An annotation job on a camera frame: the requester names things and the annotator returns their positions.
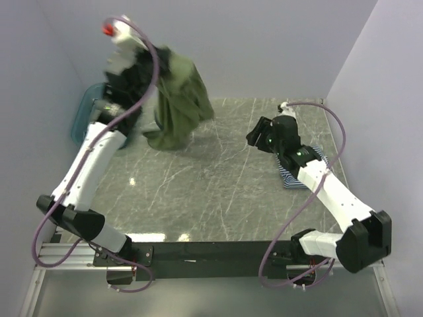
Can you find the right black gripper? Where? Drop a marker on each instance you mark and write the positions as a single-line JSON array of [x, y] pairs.
[[264, 125]]

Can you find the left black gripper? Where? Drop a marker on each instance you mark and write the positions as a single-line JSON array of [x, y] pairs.
[[165, 56]]

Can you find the olive green tank top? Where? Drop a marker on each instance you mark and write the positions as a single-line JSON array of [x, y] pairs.
[[183, 102]]

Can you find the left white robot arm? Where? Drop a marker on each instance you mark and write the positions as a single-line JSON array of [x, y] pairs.
[[69, 206]]

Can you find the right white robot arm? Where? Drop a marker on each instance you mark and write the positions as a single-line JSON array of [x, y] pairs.
[[366, 235]]

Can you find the teal plastic laundry basket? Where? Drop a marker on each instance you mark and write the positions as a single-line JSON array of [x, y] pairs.
[[82, 112]]

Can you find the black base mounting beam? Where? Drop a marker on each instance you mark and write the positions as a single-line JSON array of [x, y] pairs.
[[175, 260]]

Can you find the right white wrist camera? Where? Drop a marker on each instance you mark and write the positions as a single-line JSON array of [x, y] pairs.
[[284, 109]]

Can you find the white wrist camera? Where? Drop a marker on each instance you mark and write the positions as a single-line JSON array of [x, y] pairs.
[[284, 109], [122, 35]]

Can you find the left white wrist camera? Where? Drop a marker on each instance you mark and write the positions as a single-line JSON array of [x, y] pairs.
[[122, 35]]

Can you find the aluminium extrusion frame rail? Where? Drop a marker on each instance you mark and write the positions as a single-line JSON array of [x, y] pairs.
[[81, 258]]

